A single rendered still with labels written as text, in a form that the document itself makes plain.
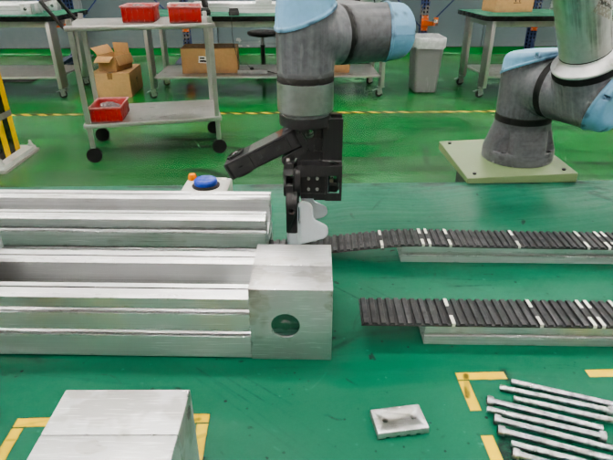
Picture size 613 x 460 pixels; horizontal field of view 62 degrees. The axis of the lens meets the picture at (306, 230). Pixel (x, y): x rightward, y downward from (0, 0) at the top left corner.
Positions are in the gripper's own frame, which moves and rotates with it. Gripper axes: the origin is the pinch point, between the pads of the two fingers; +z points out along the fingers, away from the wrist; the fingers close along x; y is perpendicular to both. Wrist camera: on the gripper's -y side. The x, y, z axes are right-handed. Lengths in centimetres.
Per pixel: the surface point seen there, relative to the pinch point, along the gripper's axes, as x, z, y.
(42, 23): 445, 9, -256
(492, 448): -35.6, 2.0, 20.1
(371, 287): -8.9, 2.0, 11.5
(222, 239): -4.9, -3.1, -9.7
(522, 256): -2.0, 1.0, 34.5
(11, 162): 247, 77, -197
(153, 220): -4.9, -6.1, -19.1
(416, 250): -2.0, 0.0, 18.7
